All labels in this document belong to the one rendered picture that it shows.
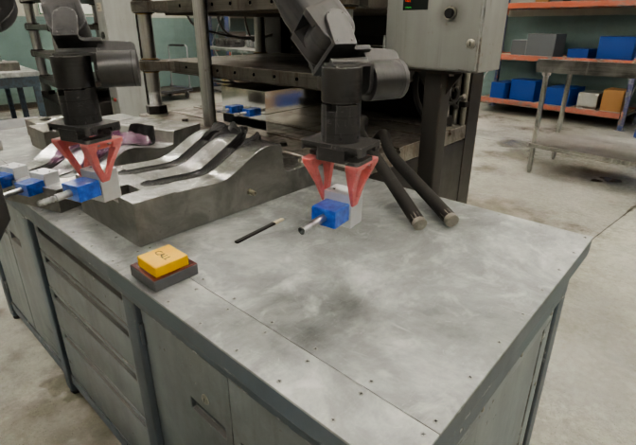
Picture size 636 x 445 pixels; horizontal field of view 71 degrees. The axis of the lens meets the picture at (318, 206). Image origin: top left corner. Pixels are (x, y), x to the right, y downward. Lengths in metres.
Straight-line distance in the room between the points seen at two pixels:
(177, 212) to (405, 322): 0.50
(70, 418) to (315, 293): 1.24
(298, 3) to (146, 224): 0.49
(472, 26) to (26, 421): 1.81
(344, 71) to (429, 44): 0.78
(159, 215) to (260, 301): 0.31
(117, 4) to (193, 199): 4.44
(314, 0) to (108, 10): 4.65
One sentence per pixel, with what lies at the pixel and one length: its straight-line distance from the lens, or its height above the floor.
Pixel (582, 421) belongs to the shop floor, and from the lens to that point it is 1.83.
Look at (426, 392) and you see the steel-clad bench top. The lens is 0.57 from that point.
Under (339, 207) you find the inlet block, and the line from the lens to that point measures 0.67.
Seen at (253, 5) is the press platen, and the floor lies 1.26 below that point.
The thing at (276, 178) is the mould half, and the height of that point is 0.85.
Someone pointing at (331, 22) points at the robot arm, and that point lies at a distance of 0.65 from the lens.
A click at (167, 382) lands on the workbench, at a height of 0.51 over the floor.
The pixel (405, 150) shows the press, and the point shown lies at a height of 0.77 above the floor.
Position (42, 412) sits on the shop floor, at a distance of 1.88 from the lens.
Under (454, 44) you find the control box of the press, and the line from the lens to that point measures 1.35.
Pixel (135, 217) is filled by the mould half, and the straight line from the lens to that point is 0.90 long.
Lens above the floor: 1.19
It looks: 22 degrees down
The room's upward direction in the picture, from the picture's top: straight up
